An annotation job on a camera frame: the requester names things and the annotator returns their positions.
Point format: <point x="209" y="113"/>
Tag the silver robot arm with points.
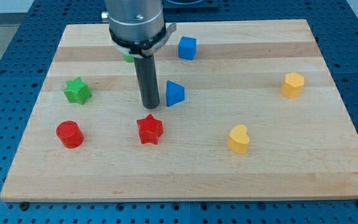
<point x="138" y="27"/>

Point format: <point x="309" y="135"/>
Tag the yellow hexagon block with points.
<point x="292" y="85"/>

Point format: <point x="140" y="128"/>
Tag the green star block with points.
<point x="77" y="91"/>

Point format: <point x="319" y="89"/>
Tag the red star block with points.
<point x="149" y="129"/>

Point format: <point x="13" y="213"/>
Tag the blue cube block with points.
<point x="187" y="48"/>

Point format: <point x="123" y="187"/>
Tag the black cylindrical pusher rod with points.
<point x="147" y="80"/>

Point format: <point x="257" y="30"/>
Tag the yellow heart block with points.
<point x="238" y="140"/>

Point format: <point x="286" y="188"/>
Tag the wooden board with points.
<point x="303" y="148"/>

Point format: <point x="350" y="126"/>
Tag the green block behind arm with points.
<point x="129" y="58"/>

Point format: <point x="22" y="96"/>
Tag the red cylinder block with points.
<point x="70" y="134"/>

